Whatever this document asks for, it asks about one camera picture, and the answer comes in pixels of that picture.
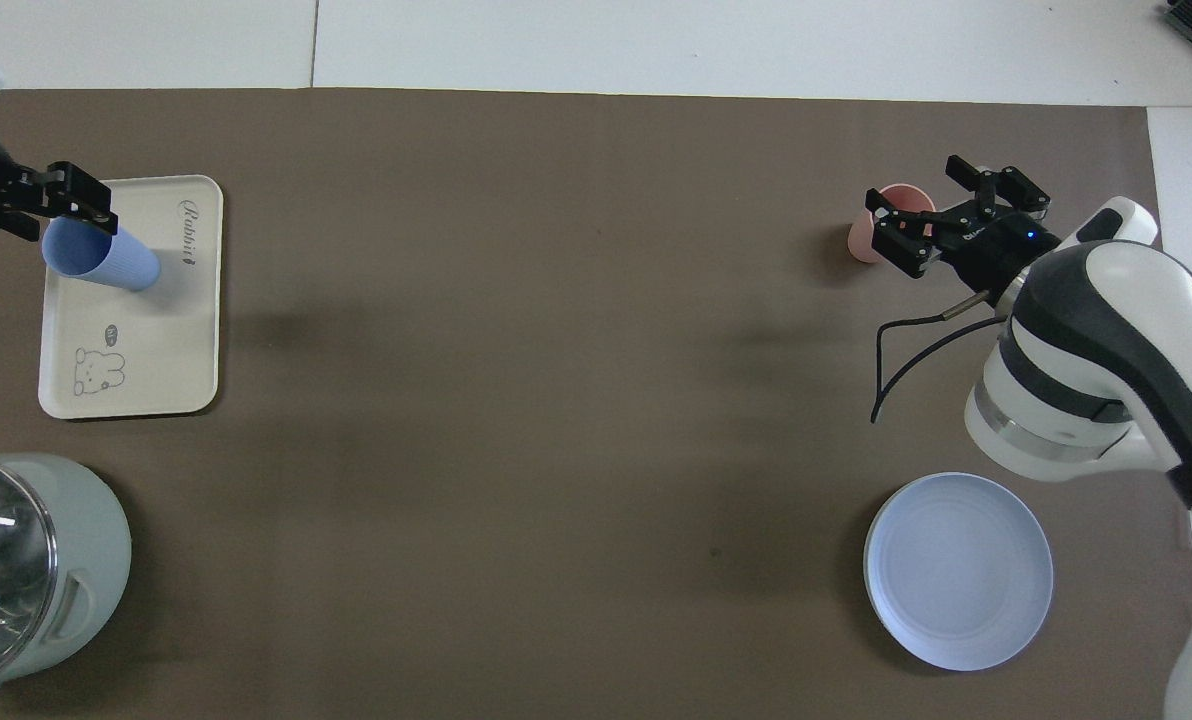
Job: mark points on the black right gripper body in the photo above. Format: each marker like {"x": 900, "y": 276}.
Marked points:
{"x": 996, "y": 250}

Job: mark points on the pink cup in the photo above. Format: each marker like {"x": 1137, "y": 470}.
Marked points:
{"x": 861, "y": 240}

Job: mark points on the blue ribbed cup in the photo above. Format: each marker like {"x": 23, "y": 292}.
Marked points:
{"x": 106, "y": 260}

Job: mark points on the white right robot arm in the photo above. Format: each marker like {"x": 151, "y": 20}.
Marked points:
{"x": 1106, "y": 300}

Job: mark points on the cream rabbit print tray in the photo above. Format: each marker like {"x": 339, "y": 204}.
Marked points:
{"x": 171, "y": 340}

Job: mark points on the light blue plate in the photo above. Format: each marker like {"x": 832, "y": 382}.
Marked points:
{"x": 956, "y": 570}

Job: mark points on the pale green cooking pot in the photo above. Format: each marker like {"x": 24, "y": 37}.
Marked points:
{"x": 91, "y": 540}

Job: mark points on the glass pot lid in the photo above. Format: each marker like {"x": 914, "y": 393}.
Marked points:
{"x": 1, "y": 560}

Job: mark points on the brown paper table mat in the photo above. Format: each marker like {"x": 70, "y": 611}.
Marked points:
{"x": 556, "y": 350}

